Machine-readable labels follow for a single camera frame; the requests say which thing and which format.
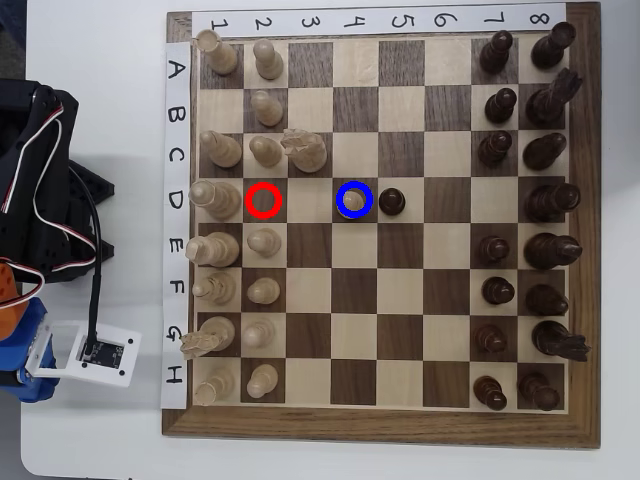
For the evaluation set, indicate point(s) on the black and orange robot arm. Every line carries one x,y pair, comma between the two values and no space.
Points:
50,250

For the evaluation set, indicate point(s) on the light wooden knight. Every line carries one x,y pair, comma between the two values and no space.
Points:
215,332
307,152

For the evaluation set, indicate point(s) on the dark wooden bishop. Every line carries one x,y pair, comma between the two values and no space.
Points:
545,151
546,300

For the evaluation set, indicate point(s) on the dark wooden pawn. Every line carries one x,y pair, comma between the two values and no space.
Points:
495,149
490,338
500,106
498,291
495,250
392,201
491,392
495,52

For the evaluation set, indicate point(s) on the paper strip with numbers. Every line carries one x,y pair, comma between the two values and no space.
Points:
465,20

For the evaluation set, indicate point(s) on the dark wooden queen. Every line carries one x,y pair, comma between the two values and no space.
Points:
552,202

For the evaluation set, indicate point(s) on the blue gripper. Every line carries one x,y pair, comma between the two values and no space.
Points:
15,337

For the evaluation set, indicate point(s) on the dark wooden rook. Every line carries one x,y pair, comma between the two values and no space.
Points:
539,391
552,45

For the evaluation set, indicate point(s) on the light wooden pawn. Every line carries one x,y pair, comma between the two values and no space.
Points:
258,333
267,110
262,380
266,151
269,62
263,290
352,202
264,242

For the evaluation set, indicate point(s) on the light wooden bishop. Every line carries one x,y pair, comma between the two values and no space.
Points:
222,150
217,289

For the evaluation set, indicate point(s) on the light wooden king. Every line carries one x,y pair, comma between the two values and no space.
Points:
215,248

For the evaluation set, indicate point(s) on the dark wooden knight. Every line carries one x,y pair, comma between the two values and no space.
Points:
547,105
552,337

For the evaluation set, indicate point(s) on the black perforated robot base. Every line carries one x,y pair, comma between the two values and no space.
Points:
102,187

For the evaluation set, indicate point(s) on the light wooden rook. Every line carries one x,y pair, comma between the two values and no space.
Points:
215,385
220,55

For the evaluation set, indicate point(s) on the light wooden queen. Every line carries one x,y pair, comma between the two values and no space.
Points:
220,200

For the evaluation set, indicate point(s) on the wooden chessboard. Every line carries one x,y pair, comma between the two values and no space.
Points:
310,340

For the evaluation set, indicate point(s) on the paper strip with letters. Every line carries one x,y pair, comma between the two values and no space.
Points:
175,310

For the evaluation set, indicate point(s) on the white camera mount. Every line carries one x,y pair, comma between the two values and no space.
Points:
128,360

